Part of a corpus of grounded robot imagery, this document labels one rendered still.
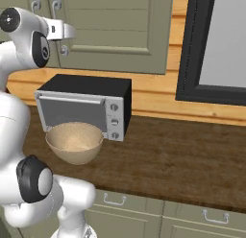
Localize olive green wide cabinet door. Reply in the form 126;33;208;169
46;0;175;76

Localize silver curled cabinet handle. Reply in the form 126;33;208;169
30;0;42;13
51;0;70;58

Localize black and silver toaster oven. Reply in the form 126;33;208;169
34;73;134;143

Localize black framed window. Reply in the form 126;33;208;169
175;0;246;107

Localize olive green narrow cabinet door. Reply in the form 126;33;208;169
0;0;62;69

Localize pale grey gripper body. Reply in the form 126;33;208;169
62;22;78;41

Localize olive green drawer front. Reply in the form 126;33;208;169
93;188;166;218
162;200;246;232

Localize silver drawer handle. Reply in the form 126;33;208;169
102;192;128;207
202;208;231;226

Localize silver toaster oven door handle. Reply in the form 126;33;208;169
37;94;107;106

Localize olive green base cabinet door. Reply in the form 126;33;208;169
84;205;163;238
159;215;246;238

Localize grey toaster oven door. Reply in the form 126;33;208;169
35;93;109;133

